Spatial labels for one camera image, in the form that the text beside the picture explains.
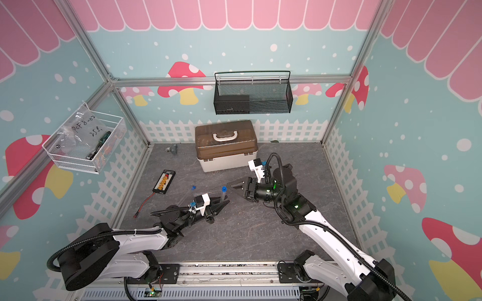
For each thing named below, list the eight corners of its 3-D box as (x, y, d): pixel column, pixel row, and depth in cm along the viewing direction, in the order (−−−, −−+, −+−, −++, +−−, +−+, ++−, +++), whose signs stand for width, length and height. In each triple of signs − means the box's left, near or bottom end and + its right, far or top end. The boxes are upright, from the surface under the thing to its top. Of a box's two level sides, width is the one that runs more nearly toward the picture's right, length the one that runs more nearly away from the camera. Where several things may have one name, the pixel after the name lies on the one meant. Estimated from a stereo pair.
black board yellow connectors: (153, 192, 100) (151, 190, 99) (164, 171, 109) (163, 169, 108) (166, 194, 100) (164, 192, 98) (176, 173, 109) (175, 170, 107)
